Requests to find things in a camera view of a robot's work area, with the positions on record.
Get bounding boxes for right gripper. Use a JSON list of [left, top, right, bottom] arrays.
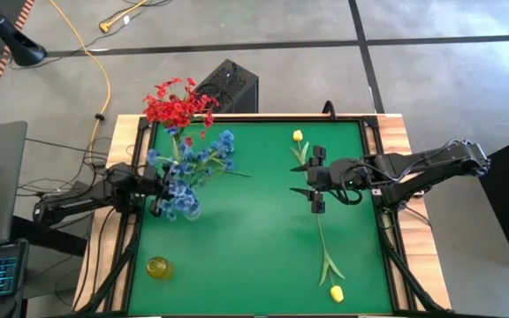
[[289, 145, 370, 216]]

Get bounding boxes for yellow glass vase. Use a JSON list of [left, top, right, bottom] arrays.
[[146, 256, 176, 280]]

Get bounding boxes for green table mat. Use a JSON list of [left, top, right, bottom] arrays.
[[126, 119, 395, 317]]

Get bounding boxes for black computer tower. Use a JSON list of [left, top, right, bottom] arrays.
[[194, 58, 260, 115]]

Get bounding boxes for grey cart top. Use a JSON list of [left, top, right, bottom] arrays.
[[0, 120, 29, 251]]

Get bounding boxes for black stand pole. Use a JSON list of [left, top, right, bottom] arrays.
[[0, 0, 48, 67]]

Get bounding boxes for black table frame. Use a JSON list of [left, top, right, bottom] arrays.
[[72, 113, 452, 318]]

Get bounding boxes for yellow floor cable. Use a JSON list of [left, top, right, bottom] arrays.
[[49, 0, 112, 147]]

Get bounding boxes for yellow plug cable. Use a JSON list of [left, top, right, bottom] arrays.
[[98, 0, 149, 34]]

